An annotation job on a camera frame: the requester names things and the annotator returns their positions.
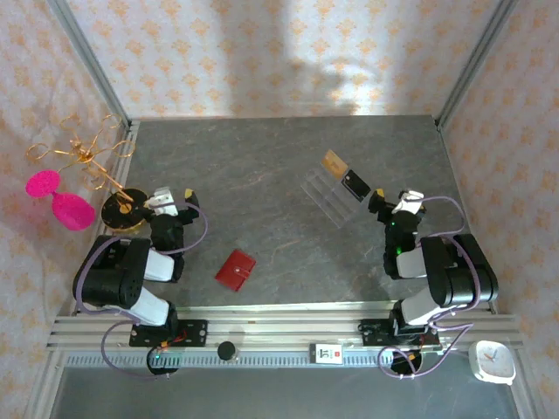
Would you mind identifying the clear acrylic card stand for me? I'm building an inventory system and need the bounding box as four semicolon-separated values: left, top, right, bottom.
300;168;372;230

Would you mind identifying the red leather card holder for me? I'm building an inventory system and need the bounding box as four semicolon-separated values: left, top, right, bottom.
213;248;258;292

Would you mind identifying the black credit card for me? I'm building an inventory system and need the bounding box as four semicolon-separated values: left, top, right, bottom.
342;169;372;203

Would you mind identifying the gold credit card with chip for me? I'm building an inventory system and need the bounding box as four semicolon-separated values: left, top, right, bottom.
321;149;350;181

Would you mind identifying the white label tag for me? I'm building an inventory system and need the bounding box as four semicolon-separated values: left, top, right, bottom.
308;342;344;364

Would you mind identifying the white square clock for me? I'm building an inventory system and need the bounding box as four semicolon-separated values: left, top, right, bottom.
468;340;517;386

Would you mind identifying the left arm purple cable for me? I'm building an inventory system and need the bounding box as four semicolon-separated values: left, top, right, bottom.
73;201;210;381

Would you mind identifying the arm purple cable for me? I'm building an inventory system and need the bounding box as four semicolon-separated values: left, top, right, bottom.
377;195;477;381
73;201;210;381

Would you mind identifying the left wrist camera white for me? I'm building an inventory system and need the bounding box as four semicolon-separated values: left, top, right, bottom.
143;186;178;217

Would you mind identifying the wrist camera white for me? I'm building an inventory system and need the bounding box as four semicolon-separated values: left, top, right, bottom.
143;186;178;217
391;189;427;215

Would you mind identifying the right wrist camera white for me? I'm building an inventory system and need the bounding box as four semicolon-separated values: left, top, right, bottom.
391;189;427;215

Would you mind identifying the gold wire rack black base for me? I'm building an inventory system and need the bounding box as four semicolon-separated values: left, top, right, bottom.
25;113;152;235

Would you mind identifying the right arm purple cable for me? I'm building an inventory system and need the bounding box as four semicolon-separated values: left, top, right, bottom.
377;195;477;381

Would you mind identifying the aluminium side rail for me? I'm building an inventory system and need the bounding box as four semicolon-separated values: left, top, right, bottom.
72;120;141;318
434;117;501;315

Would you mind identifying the black round cable grommet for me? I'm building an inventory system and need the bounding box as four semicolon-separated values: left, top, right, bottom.
390;348;424;379
146;347;181;377

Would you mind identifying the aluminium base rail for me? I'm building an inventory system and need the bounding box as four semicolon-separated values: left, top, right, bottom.
45;300;525;353

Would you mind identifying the grey slotted cable duct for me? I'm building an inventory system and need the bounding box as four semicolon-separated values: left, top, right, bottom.
63;352;481;368

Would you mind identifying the aluminium frame post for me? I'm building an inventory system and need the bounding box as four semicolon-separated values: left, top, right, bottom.
436;0;521;130
45;0;132;127

